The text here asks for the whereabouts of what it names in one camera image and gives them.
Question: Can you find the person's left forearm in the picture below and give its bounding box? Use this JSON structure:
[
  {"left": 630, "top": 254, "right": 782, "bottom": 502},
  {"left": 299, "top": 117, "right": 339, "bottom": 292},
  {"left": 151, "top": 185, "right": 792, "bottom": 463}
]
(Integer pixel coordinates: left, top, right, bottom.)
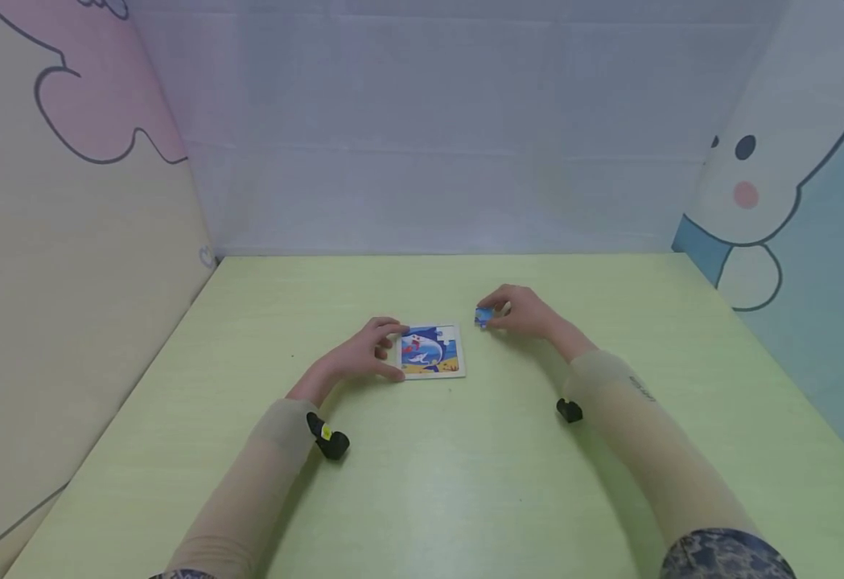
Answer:
[{"left": 150, "top": 392, "right": 321, "bottom": 579}]

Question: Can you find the person's right hand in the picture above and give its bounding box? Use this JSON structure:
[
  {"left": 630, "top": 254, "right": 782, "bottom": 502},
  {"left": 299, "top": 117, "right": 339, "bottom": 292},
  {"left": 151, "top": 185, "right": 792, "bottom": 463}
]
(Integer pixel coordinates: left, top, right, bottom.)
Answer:
[{"left": 476, "top": 283, "right": 574, "bottom": 363}]

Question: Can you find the person's left hand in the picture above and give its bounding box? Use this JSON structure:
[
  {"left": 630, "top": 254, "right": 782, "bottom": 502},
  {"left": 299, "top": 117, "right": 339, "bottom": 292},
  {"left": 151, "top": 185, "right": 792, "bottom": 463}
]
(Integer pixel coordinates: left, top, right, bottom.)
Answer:
[{"left": 285, "top": 317, "right": 411, "bottom": 405}]

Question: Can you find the square jigsaw puzzle board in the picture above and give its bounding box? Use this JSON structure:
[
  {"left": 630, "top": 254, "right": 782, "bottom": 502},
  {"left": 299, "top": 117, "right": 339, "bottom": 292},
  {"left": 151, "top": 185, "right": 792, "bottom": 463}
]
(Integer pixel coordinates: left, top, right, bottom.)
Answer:
[{"left": 397, "top": 324, "right": 467, "bottom": 380}]

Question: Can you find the person's right forearm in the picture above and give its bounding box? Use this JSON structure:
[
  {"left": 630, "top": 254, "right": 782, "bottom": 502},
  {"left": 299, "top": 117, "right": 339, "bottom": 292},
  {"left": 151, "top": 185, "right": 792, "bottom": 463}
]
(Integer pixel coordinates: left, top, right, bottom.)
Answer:
[{"left": 560, "top": 328, "right": 799, "bottom": 579}]

